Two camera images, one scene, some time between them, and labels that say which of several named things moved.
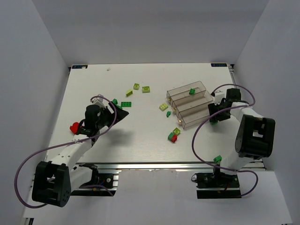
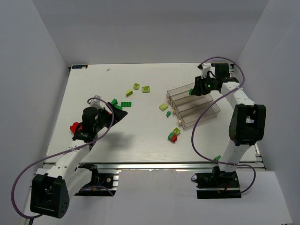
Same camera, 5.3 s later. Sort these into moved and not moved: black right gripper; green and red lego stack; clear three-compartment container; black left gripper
Moved: black right gripper
Not moved: clear three-compartment container; green and red lego stack; black left gripper
